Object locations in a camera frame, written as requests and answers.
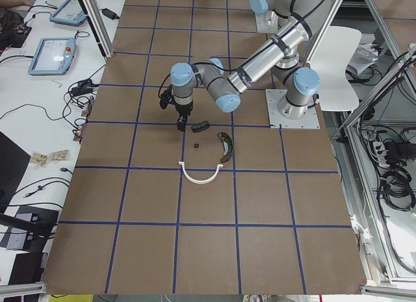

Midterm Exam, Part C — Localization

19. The white plastic chair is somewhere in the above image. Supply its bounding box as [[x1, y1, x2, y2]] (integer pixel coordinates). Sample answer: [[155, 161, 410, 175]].
[[309, 26, 361, 112]]

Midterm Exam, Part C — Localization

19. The aluminium frame post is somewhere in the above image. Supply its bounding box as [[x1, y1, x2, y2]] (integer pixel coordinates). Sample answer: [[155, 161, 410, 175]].
[[78, 0, 114, 58]]

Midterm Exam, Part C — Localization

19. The bag of small parts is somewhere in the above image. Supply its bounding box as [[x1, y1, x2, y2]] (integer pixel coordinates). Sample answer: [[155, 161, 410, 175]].
[[29, 152, 47, 166], [48, 149, 70, 161]]

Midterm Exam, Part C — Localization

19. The olive green brake shoe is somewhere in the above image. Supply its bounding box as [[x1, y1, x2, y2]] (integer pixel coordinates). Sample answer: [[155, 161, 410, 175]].
[[218, 131, 234, 163]]

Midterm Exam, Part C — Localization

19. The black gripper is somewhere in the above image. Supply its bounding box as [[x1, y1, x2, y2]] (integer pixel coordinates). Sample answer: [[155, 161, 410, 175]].
[[175, 103, 192, 131]]

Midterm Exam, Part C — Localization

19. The blue teach pendant near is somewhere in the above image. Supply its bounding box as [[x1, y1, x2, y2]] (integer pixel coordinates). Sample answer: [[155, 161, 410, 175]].
[[28, 38, 77, 76]]

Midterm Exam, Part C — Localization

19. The blue teach pendant far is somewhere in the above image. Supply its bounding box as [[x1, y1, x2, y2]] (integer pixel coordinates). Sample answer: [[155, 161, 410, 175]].
[[49, 0, 86, 27]]

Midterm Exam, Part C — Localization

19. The black power adapter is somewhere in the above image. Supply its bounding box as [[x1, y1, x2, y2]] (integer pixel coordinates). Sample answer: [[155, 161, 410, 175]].
[[101, 8, 120, 20]]

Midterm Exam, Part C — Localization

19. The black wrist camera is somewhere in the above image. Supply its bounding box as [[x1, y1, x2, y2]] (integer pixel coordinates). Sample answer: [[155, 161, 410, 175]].
[[159, 89, 173, 110]]

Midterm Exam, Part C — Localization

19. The blue teach pendant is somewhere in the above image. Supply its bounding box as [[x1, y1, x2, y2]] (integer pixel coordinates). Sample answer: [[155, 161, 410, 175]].
[[49, 0, 86, 27], [28, 38, 77, 76]]

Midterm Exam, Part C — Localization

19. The white curved plastic bracket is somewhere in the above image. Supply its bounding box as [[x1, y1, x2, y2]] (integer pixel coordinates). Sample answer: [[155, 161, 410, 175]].
[[178, 161, 224, 185]]

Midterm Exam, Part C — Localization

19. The black brake pad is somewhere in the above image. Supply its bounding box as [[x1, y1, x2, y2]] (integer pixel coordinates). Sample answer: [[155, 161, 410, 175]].
[[191, 121, 210, 133]]

